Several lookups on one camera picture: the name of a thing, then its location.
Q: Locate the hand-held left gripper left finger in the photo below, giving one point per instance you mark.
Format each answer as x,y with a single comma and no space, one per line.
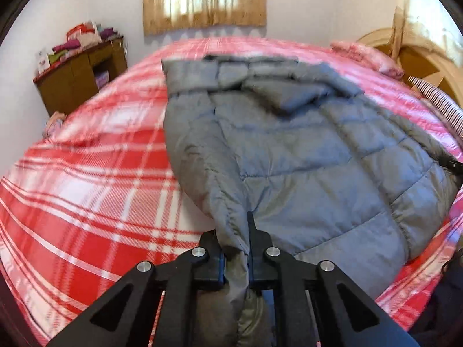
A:
213,260

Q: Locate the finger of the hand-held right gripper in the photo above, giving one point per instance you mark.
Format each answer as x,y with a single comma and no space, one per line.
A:
452,164

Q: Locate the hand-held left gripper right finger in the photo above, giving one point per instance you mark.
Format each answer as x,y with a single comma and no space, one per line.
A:
260,256

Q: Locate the grey puffer jacket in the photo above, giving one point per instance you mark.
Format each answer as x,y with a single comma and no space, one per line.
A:
289,151

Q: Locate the pink clothes pile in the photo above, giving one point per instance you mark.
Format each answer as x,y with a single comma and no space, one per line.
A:
54,124

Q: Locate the purple folded clothes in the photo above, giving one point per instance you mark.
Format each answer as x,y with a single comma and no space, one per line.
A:
107,32

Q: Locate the beige folded clothes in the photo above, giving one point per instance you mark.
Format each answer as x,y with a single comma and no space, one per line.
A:
89,39

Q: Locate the magenta folded clothes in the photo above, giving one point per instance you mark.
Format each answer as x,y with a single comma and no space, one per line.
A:
67,46

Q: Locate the striped pillow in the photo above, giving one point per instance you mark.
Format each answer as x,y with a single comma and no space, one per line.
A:
441,104

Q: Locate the light wooden headboard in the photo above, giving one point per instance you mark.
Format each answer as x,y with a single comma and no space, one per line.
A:
416,58

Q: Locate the beige side curtain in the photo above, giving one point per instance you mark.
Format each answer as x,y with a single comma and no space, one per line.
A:
399,32

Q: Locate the red plaid bedsheet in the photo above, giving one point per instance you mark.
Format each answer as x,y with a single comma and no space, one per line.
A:
90,188

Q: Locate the purple cardboard box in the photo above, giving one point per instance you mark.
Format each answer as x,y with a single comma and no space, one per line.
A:
102,78

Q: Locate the brown wooden desk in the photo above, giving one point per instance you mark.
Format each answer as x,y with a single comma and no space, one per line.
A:
68,79

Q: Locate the beige floral window curtain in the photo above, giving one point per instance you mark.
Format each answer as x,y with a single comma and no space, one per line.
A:
202,7

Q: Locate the green folded cloth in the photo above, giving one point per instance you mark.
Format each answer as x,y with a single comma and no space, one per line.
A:
58,58

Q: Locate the white card box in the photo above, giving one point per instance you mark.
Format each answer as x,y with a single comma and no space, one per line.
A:
42,61

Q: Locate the red gift box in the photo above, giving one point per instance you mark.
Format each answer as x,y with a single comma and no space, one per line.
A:
77,31

